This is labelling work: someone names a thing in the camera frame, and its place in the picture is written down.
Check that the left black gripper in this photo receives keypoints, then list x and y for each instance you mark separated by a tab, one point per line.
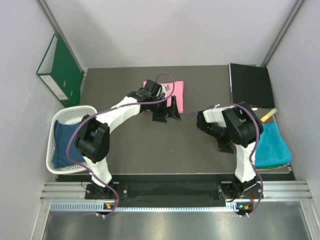
171	111

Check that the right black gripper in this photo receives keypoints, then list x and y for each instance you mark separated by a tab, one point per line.
224	145

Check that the pink towel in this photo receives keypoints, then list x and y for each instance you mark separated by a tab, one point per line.
178	93

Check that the turquoise towel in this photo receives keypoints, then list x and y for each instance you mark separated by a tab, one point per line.
271	149

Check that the green towel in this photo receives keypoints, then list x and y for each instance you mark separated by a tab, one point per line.
271	167

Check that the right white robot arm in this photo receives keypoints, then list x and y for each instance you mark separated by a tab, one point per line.
237	129

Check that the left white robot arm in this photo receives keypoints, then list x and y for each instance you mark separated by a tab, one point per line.
93	138

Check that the white perforated plastic basket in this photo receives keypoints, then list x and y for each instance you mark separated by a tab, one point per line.
67	116

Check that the dark blue towel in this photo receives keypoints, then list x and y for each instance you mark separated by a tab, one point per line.
62	134

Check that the green lever arch binder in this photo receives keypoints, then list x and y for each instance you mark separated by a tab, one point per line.
60	72

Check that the aluminium extrusion rail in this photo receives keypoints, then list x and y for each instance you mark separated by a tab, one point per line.
273	191

